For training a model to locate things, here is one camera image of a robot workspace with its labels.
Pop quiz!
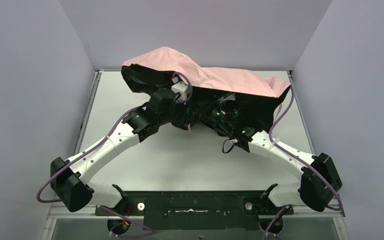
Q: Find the pink and black umbrella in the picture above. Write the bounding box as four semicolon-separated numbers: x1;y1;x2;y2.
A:
121;46;291;131

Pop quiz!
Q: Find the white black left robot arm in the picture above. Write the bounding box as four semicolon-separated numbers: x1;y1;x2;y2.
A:
49;87;193;212

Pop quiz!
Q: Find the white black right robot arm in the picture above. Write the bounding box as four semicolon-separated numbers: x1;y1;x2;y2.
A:
198;100;343;212

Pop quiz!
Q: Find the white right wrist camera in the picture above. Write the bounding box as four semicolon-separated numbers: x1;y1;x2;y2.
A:
218;92;236;103

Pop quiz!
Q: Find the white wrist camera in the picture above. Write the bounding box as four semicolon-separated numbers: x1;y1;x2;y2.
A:
171;76;191;101
218;92;236;103

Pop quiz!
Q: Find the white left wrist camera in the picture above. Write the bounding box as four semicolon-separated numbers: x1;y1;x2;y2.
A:
171;76;191;101

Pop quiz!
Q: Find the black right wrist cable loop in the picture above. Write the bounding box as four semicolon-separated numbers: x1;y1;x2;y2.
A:
221;139;238;155

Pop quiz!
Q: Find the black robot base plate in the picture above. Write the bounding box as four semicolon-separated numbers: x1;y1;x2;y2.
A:
95;190;294;237

